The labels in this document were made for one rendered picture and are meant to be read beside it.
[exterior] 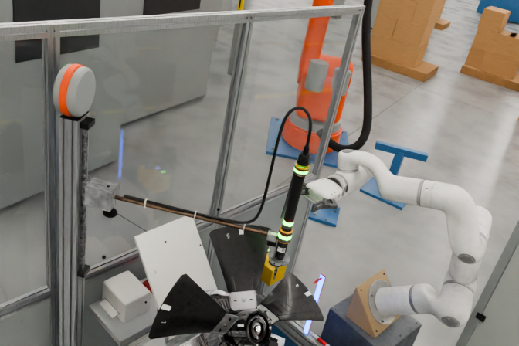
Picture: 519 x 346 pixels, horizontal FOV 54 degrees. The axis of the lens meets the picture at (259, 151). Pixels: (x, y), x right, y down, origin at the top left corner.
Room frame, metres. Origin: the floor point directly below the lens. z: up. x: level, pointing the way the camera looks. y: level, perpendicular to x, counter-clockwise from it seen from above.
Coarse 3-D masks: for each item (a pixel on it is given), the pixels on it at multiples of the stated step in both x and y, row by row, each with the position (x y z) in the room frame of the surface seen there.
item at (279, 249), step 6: (306, 150) 1.36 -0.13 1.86; (300, 156) 1.36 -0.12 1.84; (306, 156) 1.36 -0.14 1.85; (300, 162) 1.35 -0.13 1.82; (306, 162) 1.35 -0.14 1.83; (276, 246) 1.36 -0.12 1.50; (282, 246) 1.35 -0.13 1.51; (276, 252) 1.36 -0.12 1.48; (282, 252) 1.35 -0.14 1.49; (276, 258) 1.36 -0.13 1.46; (282, 258) 1.36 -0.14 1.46
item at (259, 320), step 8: (232, 312) 1.34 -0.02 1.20; (240, 312) 1.32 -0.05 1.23; (248, 312) 1.30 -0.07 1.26; (256, 312) 1.29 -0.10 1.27; (240, 320) 1.27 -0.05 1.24; (248, 320) 1.26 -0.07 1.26; (256, 320) 1.28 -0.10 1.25; (264, 320) 1.30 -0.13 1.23; (232, 328) 1.26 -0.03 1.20; (240, 328) 1.24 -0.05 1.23; (248, 328) 1.24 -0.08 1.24; (264, 328) 1.28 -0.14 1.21; (224, 336) 1.26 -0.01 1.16; (232, 336) 1.25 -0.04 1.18; (240, 336) 1.23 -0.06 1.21; (248, 336) 1.22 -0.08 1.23; (256, 336) 1.24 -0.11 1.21; (264, 336) 1.27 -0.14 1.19; (224, 344) 1.26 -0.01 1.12; (232, 344) 1.26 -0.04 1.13; (240, 344) 1.24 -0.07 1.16; (248, 344) 1.22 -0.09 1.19; (256, 344) 1.22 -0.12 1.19; (264, 344) 1.24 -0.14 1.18
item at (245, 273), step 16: (224, 240) 1.47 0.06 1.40; (240, 240) 1.47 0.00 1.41; (256, 240) 1.49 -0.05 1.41; (224, 256) 1.43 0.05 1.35; (240, 256) 1.44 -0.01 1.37; (256, 256) 1.45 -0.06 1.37; (224, 272) 1.40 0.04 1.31; (240, 272) 1.40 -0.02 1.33; (256, 272) 1.41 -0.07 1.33; (240, 288) 1.37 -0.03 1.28; (256, 288) 1.37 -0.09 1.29
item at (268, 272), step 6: (264, 264) 1.78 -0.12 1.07; (270, 264) 1.79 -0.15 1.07; (264, 270) 1.77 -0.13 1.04; (270, 270) 1.75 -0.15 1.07; (282, 270) 1.80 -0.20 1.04; (264, 276) 1.77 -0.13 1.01; (270, 276) 1.75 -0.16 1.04; (276, 276) 1.78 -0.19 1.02; (282, 276) 1.81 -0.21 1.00; (264, 282) 1.76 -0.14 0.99; (270, 282) 1.75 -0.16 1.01
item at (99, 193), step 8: (88, 184) 1.40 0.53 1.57; (96, 184) 1.41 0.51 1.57; (104, 184) 1.42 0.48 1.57; (112, 184) 1.42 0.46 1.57; (88, 192) 1.37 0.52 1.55; (96, 192) 1.37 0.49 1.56; (104, 192) 1.37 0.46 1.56; (112, 192) 1.38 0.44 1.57; (88, 200) 1.37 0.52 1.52; (96, 200) 1.37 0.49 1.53; (104, 200) 1.37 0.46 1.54; (112, 200) 1.38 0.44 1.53; (104, 208) 1.37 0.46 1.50; (112, 208) 1.39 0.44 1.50
